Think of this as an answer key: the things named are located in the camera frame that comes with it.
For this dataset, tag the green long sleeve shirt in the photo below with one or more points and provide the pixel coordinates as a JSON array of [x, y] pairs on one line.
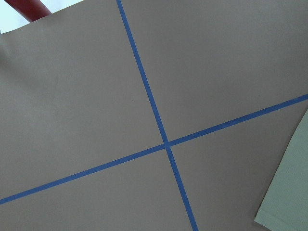
[[285, 205]]

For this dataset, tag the brown paper table cover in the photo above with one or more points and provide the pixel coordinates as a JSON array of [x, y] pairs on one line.
[[149, 115]]

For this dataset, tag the red cylinder tube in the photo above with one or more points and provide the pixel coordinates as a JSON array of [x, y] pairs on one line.
[[31, 10]]

